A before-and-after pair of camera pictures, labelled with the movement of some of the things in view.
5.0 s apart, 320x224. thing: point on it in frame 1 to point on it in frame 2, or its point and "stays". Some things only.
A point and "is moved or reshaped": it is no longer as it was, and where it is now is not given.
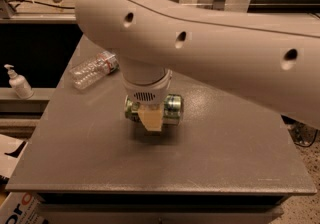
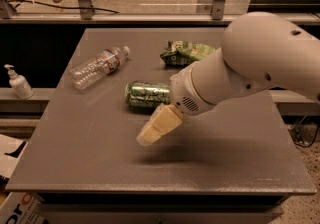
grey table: (231, 160) stays
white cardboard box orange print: (22, 208) stays
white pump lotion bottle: (19, 84) stays
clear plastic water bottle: (93, 69) stays
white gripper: (145, 95) to (182, 92)
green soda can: (171, 111) is moved or reshaped
